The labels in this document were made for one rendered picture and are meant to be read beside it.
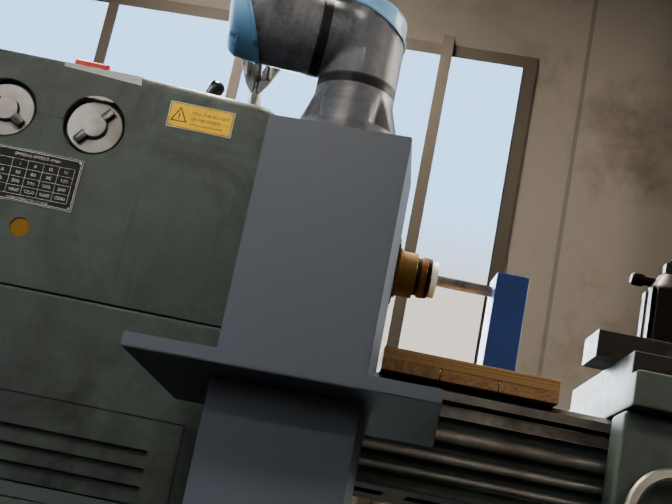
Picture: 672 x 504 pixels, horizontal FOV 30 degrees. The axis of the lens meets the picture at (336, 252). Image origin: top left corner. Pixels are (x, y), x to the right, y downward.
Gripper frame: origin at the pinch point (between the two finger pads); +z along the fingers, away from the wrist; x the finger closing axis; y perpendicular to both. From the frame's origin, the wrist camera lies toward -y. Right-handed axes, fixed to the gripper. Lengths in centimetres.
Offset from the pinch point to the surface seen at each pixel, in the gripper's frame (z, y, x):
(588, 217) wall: -60, -203, 105
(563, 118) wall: -95, -204, 91
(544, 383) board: 44, 6, 58
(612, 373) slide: 38, -2, 71
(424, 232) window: -44, -206, 50
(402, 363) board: 45, 6, 34
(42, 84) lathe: 12.7, 13.9, -33.6
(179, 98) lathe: 10.3, 13.9, -10.8
